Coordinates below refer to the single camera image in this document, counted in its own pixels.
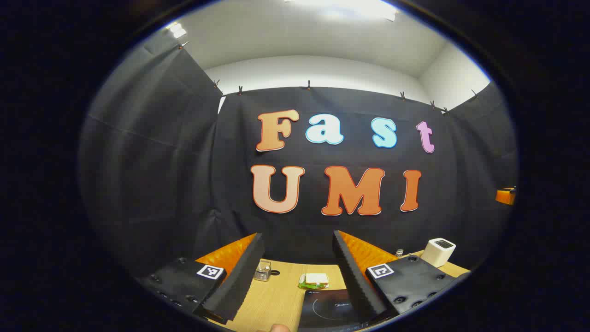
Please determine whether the black induction cooktop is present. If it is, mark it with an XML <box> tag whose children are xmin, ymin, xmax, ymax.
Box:
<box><xmin>298</xmin><ymin>288</ymin><xmax>365</xmax><ymax>331</ymax></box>

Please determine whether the small clear glass cup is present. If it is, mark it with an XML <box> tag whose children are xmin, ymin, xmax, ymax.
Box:
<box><xmin>254</xmin><ymin>260</ymin><xmax>272</xmax><ymax>282</ymax></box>

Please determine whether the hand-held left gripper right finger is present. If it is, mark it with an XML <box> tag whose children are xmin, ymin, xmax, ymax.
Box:
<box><xmin>332</xmin><ymin>229</ymin><xmax>472</xmax><ymax>326</ymax></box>

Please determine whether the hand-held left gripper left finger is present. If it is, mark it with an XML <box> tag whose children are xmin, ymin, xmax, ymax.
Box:
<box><xmin>137</xmin><ymin>232</ymin><xmax>266</xmax><ymax>326</ymax></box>

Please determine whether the black backdrop cloth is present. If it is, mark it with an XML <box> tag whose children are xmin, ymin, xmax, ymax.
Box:
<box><xmin>78</xmin><ymin>30</ymin><xmax>519</xmax><ymax>296</ymax></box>

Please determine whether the row of black clips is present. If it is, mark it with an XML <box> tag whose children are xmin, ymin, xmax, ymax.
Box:
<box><xmin>179</xmin><ymin>41</ymin><xmax>480</xmax><ymax>115</ymax></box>

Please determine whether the large ceiling light panel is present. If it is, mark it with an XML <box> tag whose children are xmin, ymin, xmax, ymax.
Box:
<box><xmin>283</xmin><ymin>0</ymin><xmax>399</xmax><ymax>21</ymax></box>

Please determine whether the sandwich with lettuce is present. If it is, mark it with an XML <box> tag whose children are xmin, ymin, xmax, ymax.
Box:
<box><xmin>298</xmin><ymin>272</ymin><xmax>330</xmax><ymax>290</ymax></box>

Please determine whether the white toaster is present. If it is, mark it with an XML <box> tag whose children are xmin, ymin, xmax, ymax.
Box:
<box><xmin>420</xmin><ymin>237</ymin><xmax>457</xmax><ymax>268</ymax></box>

